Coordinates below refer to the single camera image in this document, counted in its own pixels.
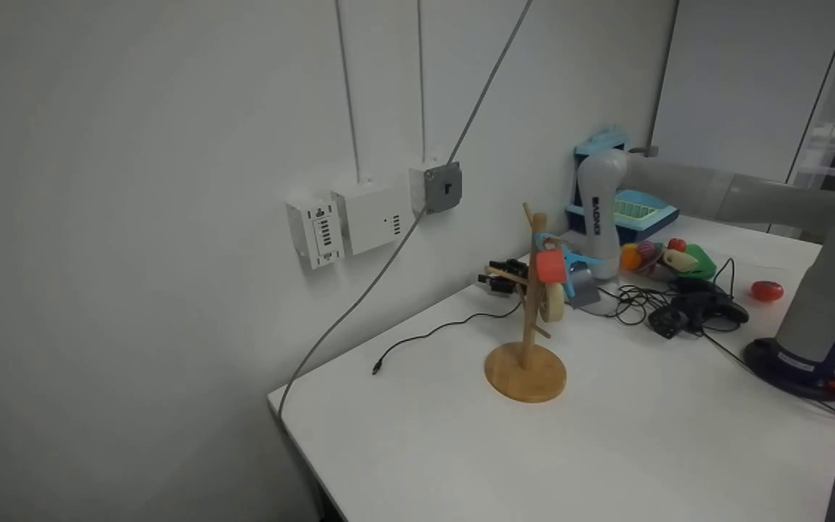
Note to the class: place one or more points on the orange red cup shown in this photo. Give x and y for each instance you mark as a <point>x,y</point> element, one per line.
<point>553,265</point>

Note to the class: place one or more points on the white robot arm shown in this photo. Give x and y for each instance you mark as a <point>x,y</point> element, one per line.
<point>802,355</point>

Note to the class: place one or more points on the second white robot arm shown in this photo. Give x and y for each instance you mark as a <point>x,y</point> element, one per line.
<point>598,184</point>

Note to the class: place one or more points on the cream cup on stand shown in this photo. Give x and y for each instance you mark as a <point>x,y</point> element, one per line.
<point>553,303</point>

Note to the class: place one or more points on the wooden cup stand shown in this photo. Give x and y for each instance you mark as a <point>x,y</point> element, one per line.
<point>522,368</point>

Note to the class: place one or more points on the blue toy cash register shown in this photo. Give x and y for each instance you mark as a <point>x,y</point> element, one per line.
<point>635,213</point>

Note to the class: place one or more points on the colourful toy pile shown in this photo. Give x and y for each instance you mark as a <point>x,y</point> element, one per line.
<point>669,258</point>

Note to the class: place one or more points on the red round lid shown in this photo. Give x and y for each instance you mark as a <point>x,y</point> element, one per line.
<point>767,291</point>

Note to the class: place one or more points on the grey wall junction box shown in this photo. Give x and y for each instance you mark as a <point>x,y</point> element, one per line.
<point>435,188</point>

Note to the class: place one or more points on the white angled wall box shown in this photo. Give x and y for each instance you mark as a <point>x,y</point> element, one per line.
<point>316,230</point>

